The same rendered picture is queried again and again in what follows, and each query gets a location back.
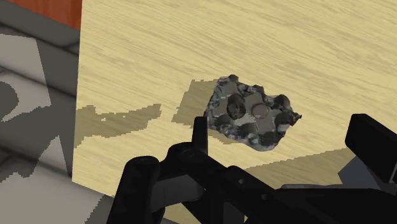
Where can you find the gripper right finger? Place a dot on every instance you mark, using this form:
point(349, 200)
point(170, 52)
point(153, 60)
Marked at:
point(372, 145)

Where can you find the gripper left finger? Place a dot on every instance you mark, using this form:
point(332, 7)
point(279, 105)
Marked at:
point(186, 161)

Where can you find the grey bumpy flat lump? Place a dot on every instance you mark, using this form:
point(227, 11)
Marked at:
point(252, 114)

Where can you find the light wooden table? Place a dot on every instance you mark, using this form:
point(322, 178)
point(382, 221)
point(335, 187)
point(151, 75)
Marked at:
point(248, 40)

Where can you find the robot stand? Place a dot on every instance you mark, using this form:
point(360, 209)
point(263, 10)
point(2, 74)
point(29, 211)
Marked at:
point(59, 11)

